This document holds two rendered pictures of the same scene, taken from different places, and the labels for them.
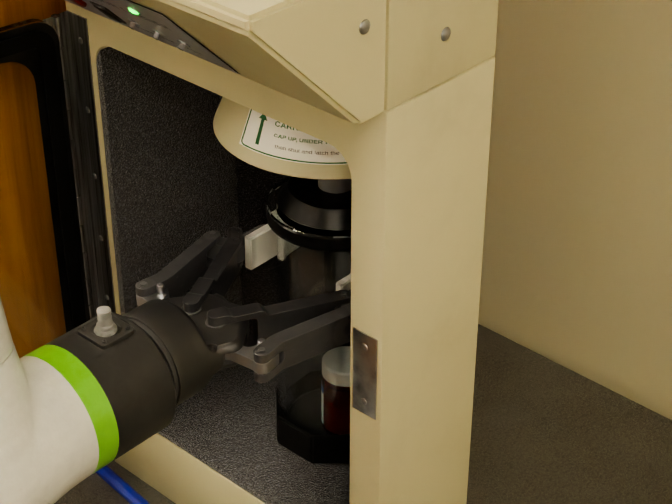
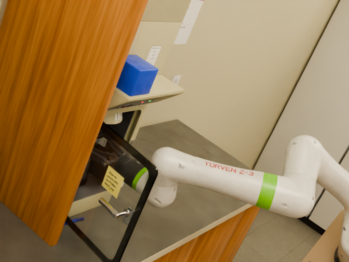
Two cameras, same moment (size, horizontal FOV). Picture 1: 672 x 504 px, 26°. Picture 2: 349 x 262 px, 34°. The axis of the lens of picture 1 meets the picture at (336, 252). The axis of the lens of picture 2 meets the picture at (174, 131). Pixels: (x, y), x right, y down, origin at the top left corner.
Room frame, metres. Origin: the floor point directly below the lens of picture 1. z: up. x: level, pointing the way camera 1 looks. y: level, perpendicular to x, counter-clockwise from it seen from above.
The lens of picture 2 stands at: (1.22, 1.87, 2.15)
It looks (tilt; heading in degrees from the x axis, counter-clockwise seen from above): 23 degrees down; 254
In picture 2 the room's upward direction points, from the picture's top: 24 degrees clockwise
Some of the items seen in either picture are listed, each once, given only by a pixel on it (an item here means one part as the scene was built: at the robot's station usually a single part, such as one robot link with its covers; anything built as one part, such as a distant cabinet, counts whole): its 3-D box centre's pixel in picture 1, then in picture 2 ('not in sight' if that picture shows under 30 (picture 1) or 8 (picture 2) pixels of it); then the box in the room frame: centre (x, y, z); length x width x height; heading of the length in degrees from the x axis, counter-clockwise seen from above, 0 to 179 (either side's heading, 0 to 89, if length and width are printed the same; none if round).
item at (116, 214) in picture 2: not in sight; (113, 207); (0.88, 0.40, 1.20); 0.10 x 0.05 x 0.03; 130
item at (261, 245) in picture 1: (277, 236); not in sight; (1.00, 0.05, 1.20); 0.07 x 0.01 x 0.03; 139
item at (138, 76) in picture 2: not in sight; (133, 75); (0.94, 0.20, 1.56); 0.10 x 0.10 x 0.09; 47
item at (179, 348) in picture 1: (186, 339); not in sight; (0.85, 0.11, 1.20); 0.09 x 0.08 x 0.07; 138
